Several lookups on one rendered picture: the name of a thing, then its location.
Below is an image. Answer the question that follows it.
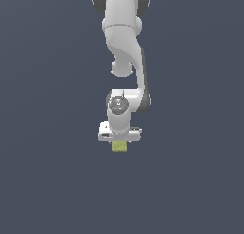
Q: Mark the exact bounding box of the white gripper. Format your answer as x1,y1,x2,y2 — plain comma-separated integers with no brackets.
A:
97,120,143,143

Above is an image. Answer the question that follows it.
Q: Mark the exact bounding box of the small yellow-green block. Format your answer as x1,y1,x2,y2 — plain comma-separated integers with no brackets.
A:
112,140,129,153

